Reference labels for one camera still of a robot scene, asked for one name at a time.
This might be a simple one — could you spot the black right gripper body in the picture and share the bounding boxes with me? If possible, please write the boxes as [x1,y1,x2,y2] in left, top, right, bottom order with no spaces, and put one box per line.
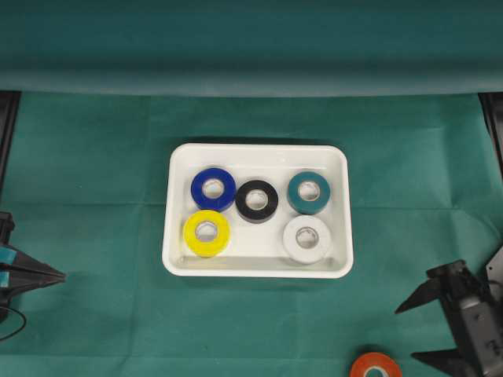
[427,260,502,376]

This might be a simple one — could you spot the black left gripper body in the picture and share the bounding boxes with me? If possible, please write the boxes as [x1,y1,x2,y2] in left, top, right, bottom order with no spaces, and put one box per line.
[0,211,15,246]

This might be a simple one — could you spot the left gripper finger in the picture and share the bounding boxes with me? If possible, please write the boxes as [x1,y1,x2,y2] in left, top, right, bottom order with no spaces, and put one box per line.
[1,245,61,274]
[1,270,65,293]

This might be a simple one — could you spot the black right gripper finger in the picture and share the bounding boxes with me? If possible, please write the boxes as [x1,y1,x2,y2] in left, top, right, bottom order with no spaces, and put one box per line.
[395,278,443,313]
[411,349,468,376]

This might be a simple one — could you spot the red orange tape roll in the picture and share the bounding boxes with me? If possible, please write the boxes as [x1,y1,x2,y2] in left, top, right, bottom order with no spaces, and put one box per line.
[349,352,402,377]

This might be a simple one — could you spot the white tape roll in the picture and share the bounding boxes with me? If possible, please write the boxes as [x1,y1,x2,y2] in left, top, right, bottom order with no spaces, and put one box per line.
[282,215,332,265]

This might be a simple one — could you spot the green tape roll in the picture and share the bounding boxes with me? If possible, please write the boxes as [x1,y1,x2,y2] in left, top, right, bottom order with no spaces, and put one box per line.
[288,171,331,215]

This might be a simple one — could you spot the yellow tape roll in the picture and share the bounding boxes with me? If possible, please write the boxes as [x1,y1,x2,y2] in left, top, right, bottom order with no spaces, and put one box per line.
[183,210,230,258]

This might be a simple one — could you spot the black tape roll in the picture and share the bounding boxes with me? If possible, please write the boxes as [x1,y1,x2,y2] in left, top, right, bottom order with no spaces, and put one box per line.
[235,180,278,224]

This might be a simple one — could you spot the blue tape roll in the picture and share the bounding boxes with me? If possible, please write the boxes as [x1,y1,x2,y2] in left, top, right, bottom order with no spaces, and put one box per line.
[191,167,237,212]

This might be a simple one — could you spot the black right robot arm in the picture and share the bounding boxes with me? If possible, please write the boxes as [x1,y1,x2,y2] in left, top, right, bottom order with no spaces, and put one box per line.
[395,250,502,376]

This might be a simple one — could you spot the white plastic tray case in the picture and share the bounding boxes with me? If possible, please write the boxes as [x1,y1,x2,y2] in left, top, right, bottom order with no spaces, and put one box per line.
[162,143,354,279]

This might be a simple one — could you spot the green table cloth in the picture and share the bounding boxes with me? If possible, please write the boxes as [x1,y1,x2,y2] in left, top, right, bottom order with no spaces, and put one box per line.
[1,93,502,376]

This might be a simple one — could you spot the green backdrop sheet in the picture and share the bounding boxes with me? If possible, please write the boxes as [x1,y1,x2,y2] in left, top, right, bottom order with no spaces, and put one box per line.
[1,1,502,97]

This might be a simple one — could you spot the black cable loop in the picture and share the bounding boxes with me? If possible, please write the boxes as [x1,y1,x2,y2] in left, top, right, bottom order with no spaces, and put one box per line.
[0,308,28,342]

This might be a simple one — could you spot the black aluminium frame rail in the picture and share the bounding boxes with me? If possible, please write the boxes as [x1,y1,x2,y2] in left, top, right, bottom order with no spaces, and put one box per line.
[0,90,21,186]

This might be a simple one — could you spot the black right frame rail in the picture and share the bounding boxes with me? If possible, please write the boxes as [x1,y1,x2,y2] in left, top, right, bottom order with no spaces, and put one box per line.
[478,92,503,172]

